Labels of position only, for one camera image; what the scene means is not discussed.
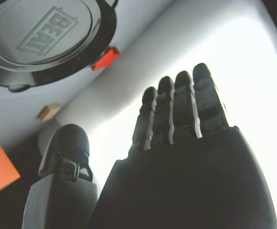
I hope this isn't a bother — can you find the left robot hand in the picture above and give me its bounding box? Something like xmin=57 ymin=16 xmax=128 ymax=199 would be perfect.
xmin=21 ymin=62 xmax=277 ymax=229

